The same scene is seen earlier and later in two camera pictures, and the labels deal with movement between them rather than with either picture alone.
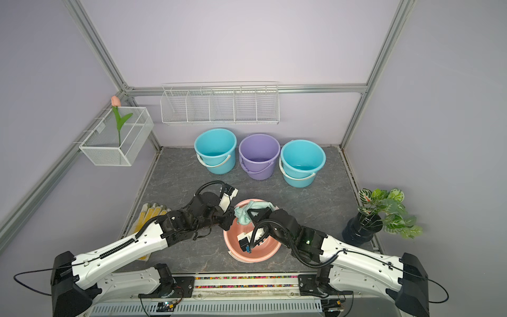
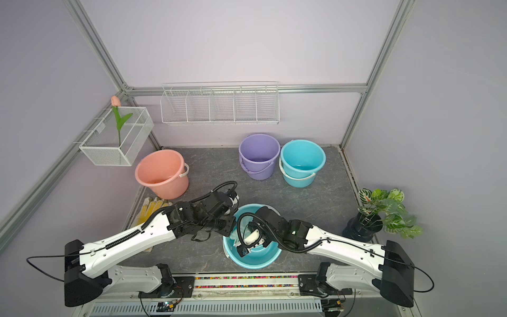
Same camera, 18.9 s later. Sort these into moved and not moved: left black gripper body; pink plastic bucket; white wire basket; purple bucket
Moved: pink plastic bucket
Not moved: left black gripper body; white wire basket; purple bucket
